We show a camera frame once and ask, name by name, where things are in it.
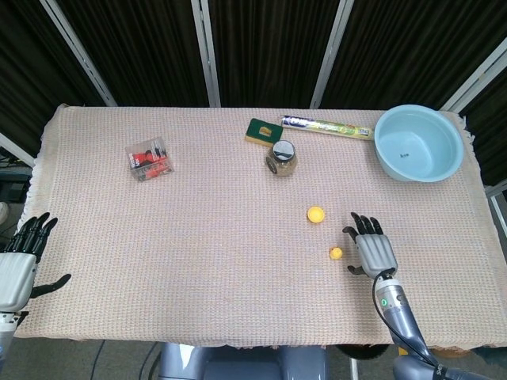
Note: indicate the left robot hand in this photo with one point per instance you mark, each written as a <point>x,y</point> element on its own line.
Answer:
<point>16,273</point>

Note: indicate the light blue plastic bowl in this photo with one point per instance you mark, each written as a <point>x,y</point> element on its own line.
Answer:
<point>418,146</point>

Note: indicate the long cling wrap box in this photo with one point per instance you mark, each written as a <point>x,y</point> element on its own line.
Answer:
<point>325,126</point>

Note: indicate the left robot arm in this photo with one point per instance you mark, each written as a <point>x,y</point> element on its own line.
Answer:
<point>6,328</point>

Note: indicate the beige woven tablecloth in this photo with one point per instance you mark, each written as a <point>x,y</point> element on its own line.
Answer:
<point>198,237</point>

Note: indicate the white partition post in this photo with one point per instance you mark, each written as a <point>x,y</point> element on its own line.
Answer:
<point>206,51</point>
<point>330,55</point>
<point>475,75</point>
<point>77,51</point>

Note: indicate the grey robot torso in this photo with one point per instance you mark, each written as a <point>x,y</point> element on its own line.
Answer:
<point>237,362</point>

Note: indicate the glass jar with black lid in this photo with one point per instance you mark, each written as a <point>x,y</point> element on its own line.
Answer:
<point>282,158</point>

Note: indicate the white metal frame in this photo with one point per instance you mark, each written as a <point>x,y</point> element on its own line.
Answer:
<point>497,198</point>

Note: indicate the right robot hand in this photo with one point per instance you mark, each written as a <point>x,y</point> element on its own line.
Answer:
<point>376,251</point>

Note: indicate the green and yellow sponge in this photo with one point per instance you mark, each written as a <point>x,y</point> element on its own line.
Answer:
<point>263,132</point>

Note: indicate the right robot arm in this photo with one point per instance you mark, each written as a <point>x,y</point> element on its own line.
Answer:
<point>400,316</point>

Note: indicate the clear box with red items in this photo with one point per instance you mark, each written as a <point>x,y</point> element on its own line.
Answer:
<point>149,159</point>

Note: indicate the black pleated curtain panel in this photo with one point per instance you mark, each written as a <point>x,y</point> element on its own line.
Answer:
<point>24,59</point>
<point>416,43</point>
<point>138,47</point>
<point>269,47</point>

